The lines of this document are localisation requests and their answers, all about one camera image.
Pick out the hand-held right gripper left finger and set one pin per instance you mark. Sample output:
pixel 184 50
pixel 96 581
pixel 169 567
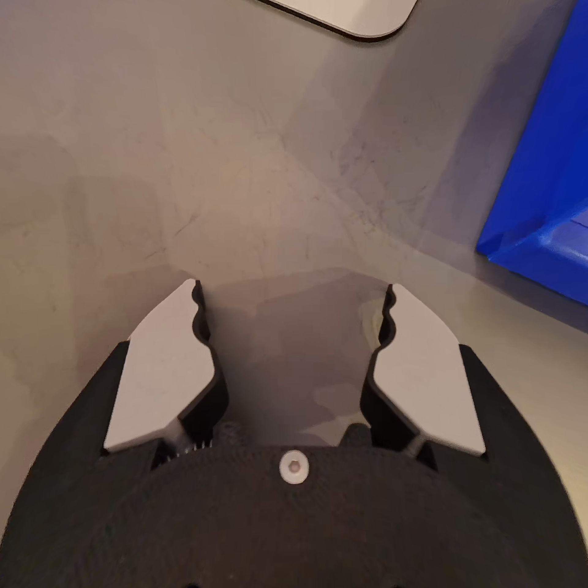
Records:
pixel 160 381

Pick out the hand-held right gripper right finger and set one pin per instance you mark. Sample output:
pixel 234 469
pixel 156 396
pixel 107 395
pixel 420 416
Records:
pixel 422 381

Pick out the blue plastic storage bin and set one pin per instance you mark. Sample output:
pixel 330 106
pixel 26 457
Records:
pixel 551 160

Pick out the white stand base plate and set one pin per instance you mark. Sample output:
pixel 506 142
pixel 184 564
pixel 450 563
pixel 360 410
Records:
pixel 358 13

